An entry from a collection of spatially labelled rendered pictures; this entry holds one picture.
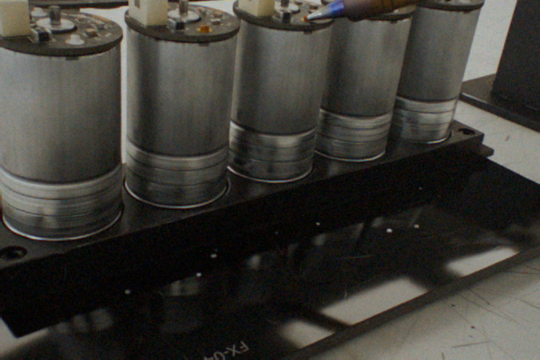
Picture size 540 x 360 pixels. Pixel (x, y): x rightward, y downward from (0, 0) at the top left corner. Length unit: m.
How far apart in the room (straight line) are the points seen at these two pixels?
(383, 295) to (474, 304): 0.03
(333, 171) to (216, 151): 0.04
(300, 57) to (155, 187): 0.05
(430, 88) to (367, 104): 0.03
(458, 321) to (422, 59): 0.07
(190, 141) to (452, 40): 0.08
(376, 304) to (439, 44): 0.08
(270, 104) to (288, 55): 0.01
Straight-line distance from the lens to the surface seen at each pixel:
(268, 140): 0.17
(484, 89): 0.32
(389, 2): 0.16
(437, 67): 0.20
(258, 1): 0.16
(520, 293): 0.19
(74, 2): 0.16
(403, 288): 0.16
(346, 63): 0.18
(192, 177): 0.16
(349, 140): 0.19
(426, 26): 0.20
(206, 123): 0.15
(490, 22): 0.46
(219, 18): 0.16
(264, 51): 0.16
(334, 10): 0.16
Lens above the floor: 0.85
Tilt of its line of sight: 27 degrees down
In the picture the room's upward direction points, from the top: 7 degrees clockwise
